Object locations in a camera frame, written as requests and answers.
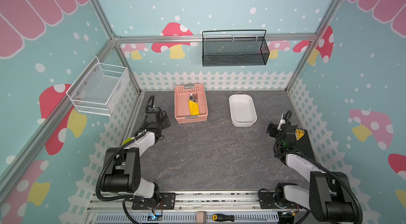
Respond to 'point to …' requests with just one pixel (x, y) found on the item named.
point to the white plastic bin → (242, 110)
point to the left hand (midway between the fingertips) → (159, 122)
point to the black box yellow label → (303, 142)
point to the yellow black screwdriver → (222, 217)
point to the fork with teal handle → (195, 99)
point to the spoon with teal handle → (191, 97)
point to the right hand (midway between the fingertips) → (279, 122)
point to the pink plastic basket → (182, 96)
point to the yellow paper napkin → (194, 108)
